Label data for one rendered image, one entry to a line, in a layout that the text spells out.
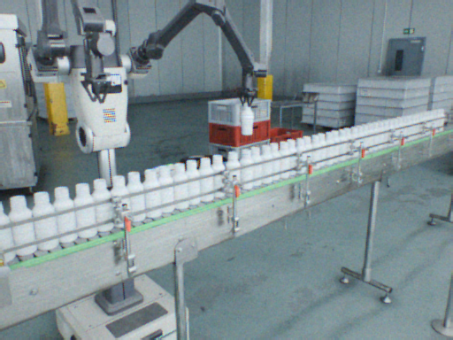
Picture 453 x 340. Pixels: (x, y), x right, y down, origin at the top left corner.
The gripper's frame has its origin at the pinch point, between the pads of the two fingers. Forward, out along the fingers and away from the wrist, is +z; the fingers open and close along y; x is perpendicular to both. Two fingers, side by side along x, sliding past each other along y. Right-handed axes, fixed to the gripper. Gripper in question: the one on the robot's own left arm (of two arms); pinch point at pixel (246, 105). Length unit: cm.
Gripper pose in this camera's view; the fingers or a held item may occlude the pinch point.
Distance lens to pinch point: 205.5
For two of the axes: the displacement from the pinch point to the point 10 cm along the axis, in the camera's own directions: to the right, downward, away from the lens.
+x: -7.1, 1.7, -6.8
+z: -0.2, 9.7, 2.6
